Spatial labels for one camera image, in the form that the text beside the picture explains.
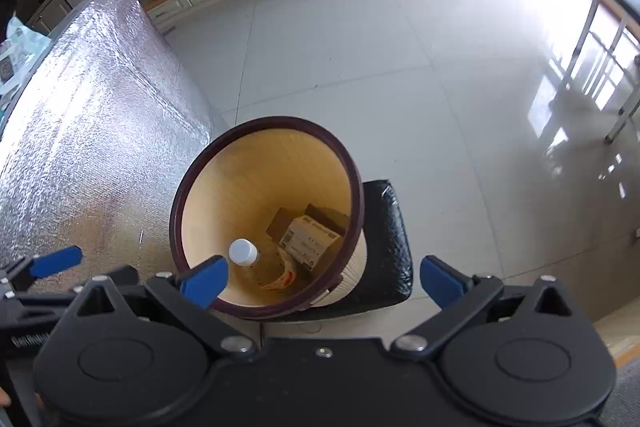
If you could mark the silver foil table cover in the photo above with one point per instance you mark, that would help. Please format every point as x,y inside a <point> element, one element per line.
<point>97,142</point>

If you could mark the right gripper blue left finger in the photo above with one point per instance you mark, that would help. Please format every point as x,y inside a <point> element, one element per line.
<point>203,284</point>

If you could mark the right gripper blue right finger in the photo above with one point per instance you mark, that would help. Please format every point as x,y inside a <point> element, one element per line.
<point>442,283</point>

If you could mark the clear plastic water bottle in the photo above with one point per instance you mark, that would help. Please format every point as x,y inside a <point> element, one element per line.
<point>265,265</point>

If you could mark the brown cardboard box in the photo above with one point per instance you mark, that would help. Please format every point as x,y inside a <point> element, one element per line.
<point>312,236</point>

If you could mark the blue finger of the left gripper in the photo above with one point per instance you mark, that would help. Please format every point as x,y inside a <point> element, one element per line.
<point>44,266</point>

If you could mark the yellow wooden trash bin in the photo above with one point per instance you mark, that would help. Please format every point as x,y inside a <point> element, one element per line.
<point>236,186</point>

